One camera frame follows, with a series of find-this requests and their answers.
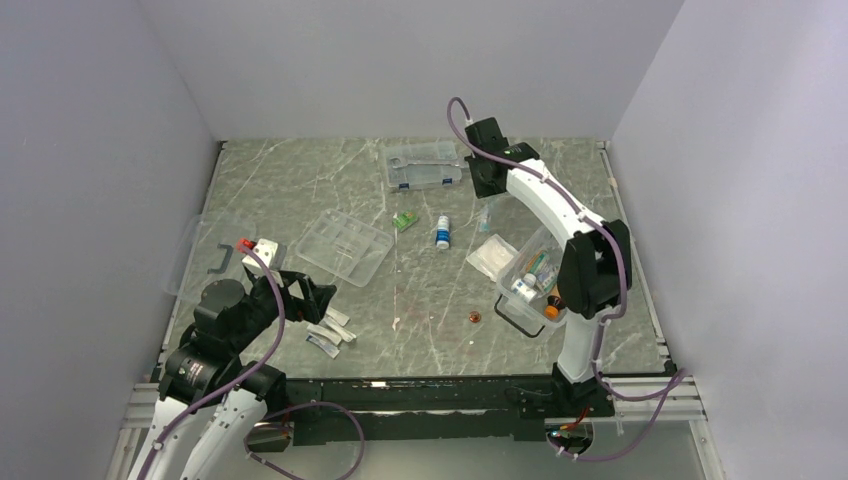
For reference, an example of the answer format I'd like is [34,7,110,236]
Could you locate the clear first aid box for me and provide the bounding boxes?
[494,227,575,339]

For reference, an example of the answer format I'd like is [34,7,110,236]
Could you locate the white sachet top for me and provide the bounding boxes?
[324,306,350,327]

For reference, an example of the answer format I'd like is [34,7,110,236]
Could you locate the blue printed sachet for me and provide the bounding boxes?
[306,334,340,359]

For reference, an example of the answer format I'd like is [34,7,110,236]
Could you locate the small green box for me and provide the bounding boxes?
[392,211,419,232]

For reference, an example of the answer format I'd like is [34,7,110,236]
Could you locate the brown bottle orange cap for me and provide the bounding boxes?
[543,295,565,321]

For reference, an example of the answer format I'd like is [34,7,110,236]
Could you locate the teal carded blister pack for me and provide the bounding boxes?
[478,202,494,233]

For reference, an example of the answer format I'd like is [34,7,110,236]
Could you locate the teal striped packet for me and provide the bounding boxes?
[524,249,559,294]

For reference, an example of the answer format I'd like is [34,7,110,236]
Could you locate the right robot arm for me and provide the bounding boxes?
[459,117,633,415]

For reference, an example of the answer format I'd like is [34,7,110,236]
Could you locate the clear divided organizer tray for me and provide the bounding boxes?
[294,210,394,287]

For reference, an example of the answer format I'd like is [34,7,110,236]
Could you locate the clear screw box blue latches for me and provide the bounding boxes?
[381,141,463,191]

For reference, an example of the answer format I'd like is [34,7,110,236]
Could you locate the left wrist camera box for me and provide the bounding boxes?
[237,238,287,276]

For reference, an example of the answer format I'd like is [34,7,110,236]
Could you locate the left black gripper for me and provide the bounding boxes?
[230,267,335,352]

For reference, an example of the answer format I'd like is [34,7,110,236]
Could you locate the black base frame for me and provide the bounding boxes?
[243,366,614,446]

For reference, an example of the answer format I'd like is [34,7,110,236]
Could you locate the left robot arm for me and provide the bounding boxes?
[130,271,337,479]

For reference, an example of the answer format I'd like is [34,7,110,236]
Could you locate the white gauze pad packet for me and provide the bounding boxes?
[466,234,518,282]

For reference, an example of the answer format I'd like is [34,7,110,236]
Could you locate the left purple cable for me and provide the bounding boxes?
[135,245,367,480]

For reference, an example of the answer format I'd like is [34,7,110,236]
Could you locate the white bottle blue label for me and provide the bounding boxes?
[435,215,451,250]

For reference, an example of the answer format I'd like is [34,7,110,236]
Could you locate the small white pill bottle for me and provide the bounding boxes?
[510,273,539,303]

